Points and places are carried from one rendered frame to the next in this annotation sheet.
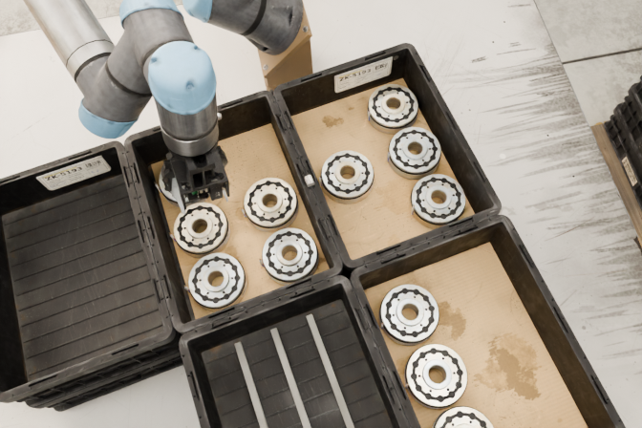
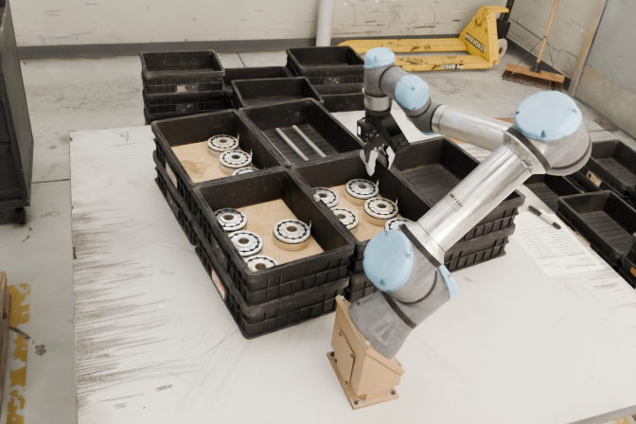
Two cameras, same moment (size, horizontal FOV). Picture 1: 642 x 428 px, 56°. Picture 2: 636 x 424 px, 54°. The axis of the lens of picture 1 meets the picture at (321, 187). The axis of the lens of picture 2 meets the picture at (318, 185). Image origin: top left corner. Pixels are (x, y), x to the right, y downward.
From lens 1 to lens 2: 188 cm
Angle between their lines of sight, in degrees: 81
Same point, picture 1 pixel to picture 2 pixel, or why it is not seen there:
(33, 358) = (446, 173)
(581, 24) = not seen: outside the picture
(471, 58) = (171, 388)
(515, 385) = (192, 163)
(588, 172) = (92, 296)
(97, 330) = (419, 182)
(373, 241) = (271, 211)
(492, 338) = (201, 177)
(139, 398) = not seen: hidden behind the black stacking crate
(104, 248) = not seen: hidden behind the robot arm
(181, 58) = (379, 53)
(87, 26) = (452, 113)
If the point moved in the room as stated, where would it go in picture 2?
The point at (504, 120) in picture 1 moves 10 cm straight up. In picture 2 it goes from (151, 332) to (150, 303)
